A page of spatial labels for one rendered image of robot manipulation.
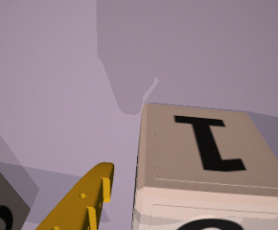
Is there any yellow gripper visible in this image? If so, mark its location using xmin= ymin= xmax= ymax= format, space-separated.
xmin=35 ymin=162 xmax=114 ymax=230

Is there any beige cube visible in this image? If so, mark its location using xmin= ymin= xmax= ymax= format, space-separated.
xmin=131 ymin=103 xmax=278 ymax=230
xmin=0 ymin=173 xmax=31 ymax=230

